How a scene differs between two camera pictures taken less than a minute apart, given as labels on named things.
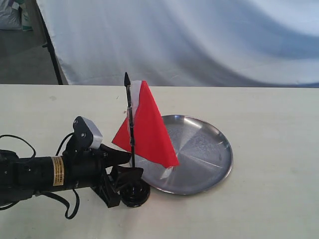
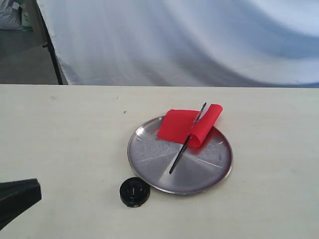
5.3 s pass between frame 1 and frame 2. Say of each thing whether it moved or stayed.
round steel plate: stayed
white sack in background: stayed
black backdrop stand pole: stayed
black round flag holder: stayed
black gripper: moved
